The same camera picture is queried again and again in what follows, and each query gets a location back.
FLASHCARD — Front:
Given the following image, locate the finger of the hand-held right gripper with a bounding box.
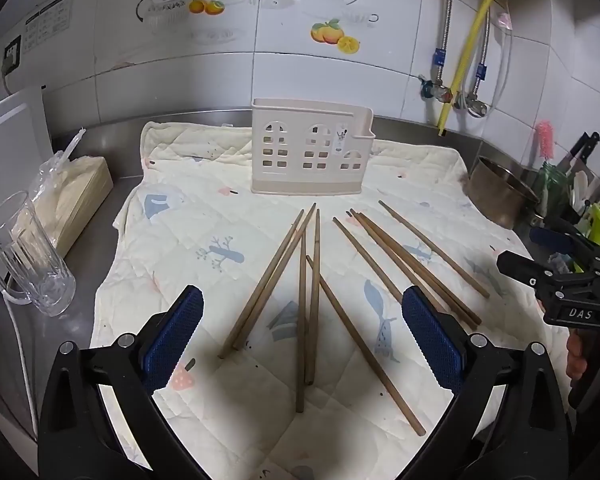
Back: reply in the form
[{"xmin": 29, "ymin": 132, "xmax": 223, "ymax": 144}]
[
  {"xmin": 496, "ymin": 251, "xmax": 561, "ymax": 295},
  {"xmin": 529, "ymin": 226, "xmax": 598, "ymax": 261}
]

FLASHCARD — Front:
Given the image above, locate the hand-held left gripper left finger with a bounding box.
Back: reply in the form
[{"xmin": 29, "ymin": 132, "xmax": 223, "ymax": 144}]
[{"xmin": 38, "ymin": 285, "xmax": 212, "ymax": 480}]

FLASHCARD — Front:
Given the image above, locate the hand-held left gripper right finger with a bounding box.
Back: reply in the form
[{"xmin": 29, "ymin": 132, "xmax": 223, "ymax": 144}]
[{"xmin": 394, "ymin": 285, "xmax": 574, "ymax": 480}]

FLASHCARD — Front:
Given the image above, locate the group of wooden chopsticks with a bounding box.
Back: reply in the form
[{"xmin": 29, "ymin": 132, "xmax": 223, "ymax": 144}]
[{"xmin": 218, "ymin": 201, "xmax": 491, "ymax": 437}]

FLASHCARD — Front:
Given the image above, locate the beige plastic utensil holder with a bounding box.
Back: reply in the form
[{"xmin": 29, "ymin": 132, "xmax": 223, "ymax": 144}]
[{"xmin": 251, "ymin": 98, "xmax": 376, "ymax": 197}]

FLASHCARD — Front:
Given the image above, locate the person's right hand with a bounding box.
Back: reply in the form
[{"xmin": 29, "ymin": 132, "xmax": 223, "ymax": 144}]
[{"xmin": 565, "ymin": 330, "xmax": 600, "ymax": 382}]

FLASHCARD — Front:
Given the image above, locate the glass jar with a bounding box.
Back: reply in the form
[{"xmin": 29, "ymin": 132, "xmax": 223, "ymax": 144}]
[{"xmin": 532, "ymin": 160, "xmax": 576, "ymax": 226}]

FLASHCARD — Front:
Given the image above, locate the stainless steel pot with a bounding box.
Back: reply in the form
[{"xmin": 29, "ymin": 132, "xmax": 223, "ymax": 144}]
[{"xmin": 464, "ymin": 156, "xmax": 541, "ymax": 231}]

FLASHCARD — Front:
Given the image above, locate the pink bottle brush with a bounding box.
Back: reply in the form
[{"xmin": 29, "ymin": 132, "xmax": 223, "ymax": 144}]
[{"xmin": 534, "ymin": 121, "xmax": 555, "ymax": 166}]

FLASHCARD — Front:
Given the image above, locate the printed quilted mat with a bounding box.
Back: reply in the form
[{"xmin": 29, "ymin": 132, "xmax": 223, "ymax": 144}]
[{"xmin": 89, "ymin": 120, "xmax": 546, "ymax": 480}]

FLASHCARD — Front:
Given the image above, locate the clear glass mug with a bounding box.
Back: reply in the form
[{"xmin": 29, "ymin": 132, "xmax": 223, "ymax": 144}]
[{"xmin": 0, "ymin": 190, "xmax": 77, "ymax": 317}]

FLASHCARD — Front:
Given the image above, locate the plain metal valve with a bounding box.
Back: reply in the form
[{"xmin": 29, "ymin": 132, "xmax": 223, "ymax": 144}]
[{"xmin": 455, "ymin": 91, "xmax": 488, "ymax": 118}]

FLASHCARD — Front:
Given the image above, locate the beige tissue pack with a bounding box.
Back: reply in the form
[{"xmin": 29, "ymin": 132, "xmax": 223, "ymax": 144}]
[{"xmin": 10, "ymin": 155, "xmax": 115, "ymax": 261}]

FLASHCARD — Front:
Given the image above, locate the clear plastic bag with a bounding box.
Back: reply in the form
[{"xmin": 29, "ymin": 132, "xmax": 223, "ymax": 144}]
[{"xmin": 27, "ymin": 129, "xmax": 88, "ymax": 206}]

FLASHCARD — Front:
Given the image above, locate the white cutting board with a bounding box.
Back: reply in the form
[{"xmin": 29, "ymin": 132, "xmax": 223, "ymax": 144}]
[{"xmin": 0, "ymin": 86, "xmax": 53, "ymax": 171}]

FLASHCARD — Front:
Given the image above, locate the black-handled knife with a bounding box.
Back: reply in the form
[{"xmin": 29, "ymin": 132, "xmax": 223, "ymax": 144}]
[{"xmin": 567, "ymin": 131, "xmax": 600, "ymax": 171}]

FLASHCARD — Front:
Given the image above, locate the white cable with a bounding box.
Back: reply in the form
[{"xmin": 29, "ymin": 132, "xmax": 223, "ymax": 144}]
[{"xmin": 2, "ymin": 290, "xmax": 40, "ymax": 441}]

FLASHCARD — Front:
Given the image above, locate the thin white hose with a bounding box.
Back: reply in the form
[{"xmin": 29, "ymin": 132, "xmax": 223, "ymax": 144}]
[{"xmin": 490, "ymin": 0, "xmax": 513, "ymax": 106}]

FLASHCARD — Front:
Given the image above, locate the red-handled metal valve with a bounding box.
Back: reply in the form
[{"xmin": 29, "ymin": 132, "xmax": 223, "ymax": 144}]
[{"xmin": 419, "ymin": 74, "xmax": 455, "ymax": 103}]

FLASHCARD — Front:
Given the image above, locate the short braided metal hose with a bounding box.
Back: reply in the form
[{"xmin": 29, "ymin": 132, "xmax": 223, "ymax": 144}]
[{"xmin": 472, "ymin": 10, "xmax": 492, "ymax": 101}]

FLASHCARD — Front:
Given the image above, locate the yellow gas hose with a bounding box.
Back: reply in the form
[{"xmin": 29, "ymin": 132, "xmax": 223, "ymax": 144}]
[{"xmin": 437, "ymin": 0, "xmax": 501, "ymax": 137}]

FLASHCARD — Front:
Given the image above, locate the long braided metal hose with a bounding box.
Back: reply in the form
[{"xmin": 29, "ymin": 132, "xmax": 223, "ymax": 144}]
[{"xmin": 437, "ymin": 0, "xmax": 454, "ymax": 86}]

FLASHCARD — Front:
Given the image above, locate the wall socket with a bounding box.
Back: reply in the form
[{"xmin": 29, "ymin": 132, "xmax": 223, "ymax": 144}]
[{"xmin": 2, "ymin": 36, "xmax": 22, "ymax": 72}]

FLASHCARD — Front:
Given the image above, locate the white wall label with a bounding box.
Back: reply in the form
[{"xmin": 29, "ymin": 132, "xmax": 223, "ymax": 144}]
[{"xmin": 22, "ymin": 0, "xmax": 74, "ymax": 56}]

